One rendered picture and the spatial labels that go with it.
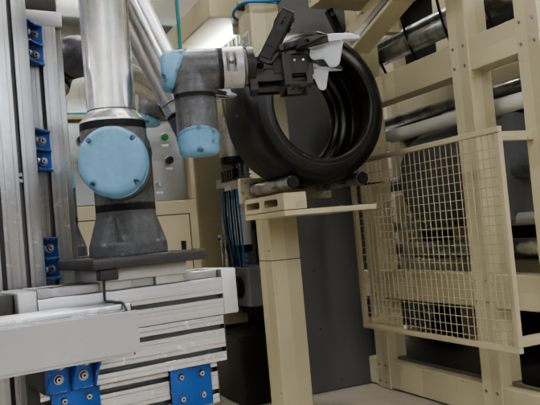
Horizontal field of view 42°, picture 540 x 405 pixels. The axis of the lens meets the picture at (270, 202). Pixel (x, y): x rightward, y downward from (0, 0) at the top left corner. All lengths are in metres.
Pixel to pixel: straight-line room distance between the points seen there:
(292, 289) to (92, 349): 1.71
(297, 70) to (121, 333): 0.55
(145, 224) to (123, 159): 0.19
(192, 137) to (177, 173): 1.80
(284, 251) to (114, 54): 1.67
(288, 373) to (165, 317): 1.52
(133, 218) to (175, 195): 1.69
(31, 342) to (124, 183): 0.29
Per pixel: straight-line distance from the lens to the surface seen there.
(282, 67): 1.29
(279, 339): 2.81
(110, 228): 1.35
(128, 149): 1.21
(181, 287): 1.38
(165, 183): 3.03
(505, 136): 2.32
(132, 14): 1.43
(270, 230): 2.78
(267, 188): 2.57
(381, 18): 2.81
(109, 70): 1.26
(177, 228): 2.97
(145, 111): 2.35
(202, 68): 1.27
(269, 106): 2.42
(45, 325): 1.16
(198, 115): 1.25
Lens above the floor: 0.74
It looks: 2 degrees up
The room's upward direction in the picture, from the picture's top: 5 degrees counter-clockwise
